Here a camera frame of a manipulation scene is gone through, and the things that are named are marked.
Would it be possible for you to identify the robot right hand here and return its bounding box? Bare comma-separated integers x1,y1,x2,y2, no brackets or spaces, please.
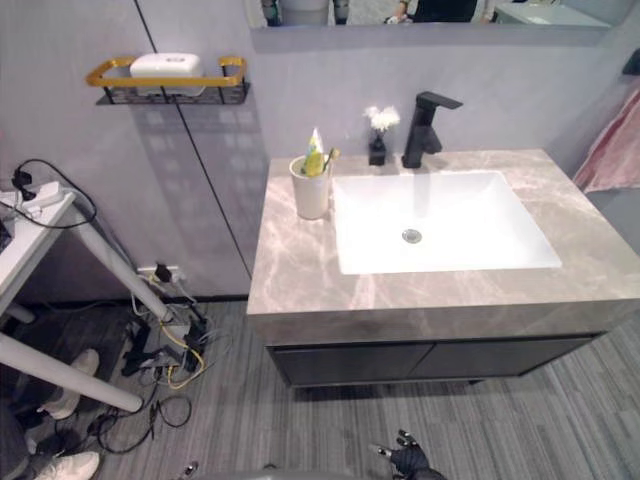
369,428,434,480

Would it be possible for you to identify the grey robot body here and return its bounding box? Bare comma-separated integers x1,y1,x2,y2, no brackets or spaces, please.
198,463,347,480

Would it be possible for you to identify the marble top vanity cabinet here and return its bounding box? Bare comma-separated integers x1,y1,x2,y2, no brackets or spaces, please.
245,147,640,390

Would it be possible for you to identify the person's white shoe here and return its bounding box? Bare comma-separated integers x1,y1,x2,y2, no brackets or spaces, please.
30,451,102,480
68,348,101,382
36,385,82,421

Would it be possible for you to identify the person's leg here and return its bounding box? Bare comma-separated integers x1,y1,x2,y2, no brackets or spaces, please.
0,399,32,480

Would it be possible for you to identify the white sink basin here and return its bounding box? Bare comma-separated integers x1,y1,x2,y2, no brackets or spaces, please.
331,170,564,277

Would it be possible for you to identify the white table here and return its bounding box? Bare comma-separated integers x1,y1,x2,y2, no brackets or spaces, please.
0,191,174,414

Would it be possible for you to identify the white toothbrush cup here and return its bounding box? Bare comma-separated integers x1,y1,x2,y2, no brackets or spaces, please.
289,154,334,221

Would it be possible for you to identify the white power strip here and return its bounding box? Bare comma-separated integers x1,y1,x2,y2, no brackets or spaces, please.
0,180,75,207

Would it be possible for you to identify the black diffuser bottle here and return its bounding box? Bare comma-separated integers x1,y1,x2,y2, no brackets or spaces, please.
368,130,388,168

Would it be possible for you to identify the yellow green toothpaste tube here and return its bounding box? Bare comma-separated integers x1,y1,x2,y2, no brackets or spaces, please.
302,126,327,177

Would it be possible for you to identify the black sink faucet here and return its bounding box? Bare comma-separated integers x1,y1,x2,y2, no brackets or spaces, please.
401,91,464,170

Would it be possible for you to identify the pink towel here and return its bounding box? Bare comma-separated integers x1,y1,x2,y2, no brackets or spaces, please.
571,86,640,195

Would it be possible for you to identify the white soap box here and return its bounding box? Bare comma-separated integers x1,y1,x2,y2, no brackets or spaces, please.
129,52,207,98

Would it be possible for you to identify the black floor cable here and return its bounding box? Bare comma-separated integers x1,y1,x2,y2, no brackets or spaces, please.
88,393,194,452

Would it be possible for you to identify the yellow cable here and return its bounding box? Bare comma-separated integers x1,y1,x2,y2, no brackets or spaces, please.
158,319,207,392

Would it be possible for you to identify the grey box with cables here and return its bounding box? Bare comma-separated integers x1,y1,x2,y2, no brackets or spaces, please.
158,318,202,352

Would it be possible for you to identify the white wall outlet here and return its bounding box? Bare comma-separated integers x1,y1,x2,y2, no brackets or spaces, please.
136,264,182,285

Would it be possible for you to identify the black cable on table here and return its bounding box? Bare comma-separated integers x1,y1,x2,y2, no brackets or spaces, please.
11,158,99,232

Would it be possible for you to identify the black wall shelf yellow rail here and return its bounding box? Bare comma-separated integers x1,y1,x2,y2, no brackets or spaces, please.
84,55,252,108

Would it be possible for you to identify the wall mirror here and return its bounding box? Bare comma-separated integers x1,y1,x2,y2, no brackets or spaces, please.
247,0,622,29

